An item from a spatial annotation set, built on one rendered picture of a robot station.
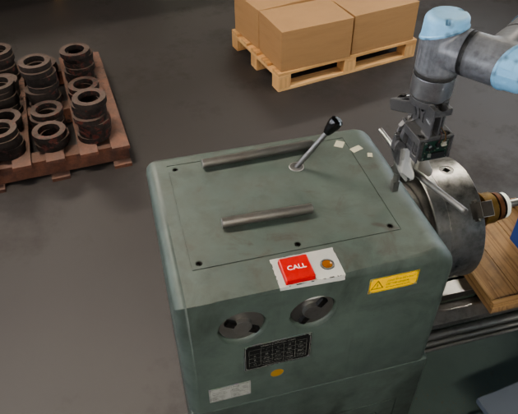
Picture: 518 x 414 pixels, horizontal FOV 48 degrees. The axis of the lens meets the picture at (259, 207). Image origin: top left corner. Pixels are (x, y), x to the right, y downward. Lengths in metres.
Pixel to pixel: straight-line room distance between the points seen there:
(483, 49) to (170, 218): 0.70
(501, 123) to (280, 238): 3.00
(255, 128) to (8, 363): 2.00
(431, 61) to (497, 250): 0.90
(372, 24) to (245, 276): 3.33
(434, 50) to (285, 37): 2.96
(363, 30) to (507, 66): 3.33
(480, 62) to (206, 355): 0.76
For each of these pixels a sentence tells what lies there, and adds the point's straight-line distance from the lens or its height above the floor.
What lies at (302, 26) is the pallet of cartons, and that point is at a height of 0.43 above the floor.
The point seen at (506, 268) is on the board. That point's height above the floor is 0.88.
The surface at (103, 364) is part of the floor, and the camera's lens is 2.60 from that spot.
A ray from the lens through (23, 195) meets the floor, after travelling 3.49.
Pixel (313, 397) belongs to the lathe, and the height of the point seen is 0.81.
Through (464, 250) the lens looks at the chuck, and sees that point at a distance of 1.46.
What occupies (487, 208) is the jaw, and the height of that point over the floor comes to 1.18.
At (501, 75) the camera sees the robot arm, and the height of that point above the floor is 1.66.
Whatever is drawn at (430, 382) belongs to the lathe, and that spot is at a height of 0.54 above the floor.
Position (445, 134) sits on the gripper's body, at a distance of 1.11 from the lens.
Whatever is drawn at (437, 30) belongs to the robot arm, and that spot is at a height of 1.70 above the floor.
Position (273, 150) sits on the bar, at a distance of 1.41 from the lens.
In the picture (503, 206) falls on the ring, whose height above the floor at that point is 1.10.
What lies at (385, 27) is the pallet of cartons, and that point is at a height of 0.29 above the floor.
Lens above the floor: 2.12
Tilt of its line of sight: 42 degrees down
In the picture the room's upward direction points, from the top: straight up
